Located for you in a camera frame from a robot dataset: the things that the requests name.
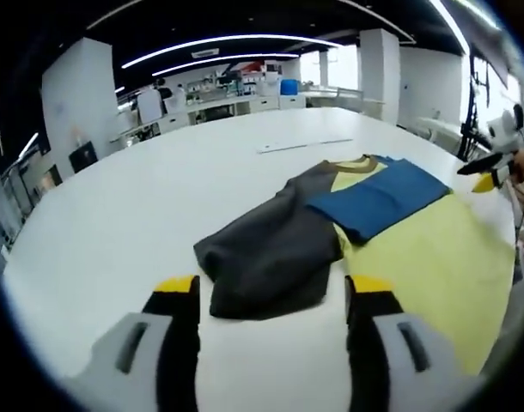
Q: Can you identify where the black box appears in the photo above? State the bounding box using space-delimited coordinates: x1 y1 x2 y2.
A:
68 142 98 174

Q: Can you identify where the white table cover plate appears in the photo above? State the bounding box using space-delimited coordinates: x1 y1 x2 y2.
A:
255 137 355 155

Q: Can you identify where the short curved ceiling light strip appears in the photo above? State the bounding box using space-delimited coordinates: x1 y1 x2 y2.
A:
151 52 301 78

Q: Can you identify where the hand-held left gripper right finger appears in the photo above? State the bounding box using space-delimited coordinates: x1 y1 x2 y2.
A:
344 274 476 412

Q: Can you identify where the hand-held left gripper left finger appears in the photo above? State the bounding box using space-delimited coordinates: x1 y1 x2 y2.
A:
71 274 202 412

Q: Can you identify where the white drawer cabinet row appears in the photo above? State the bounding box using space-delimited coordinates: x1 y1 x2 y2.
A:
158 93 309 128

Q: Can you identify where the long curved ceiling light strip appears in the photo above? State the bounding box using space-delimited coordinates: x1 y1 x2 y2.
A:
121 33 345 70

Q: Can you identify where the white board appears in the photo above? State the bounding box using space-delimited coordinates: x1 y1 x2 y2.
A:
137 88 165 124

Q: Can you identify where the yellow blue grey garment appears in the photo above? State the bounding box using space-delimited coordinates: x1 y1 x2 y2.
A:
192 154 517 379

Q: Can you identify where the black hanging screen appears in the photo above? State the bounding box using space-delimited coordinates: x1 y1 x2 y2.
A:
468 20 511 88

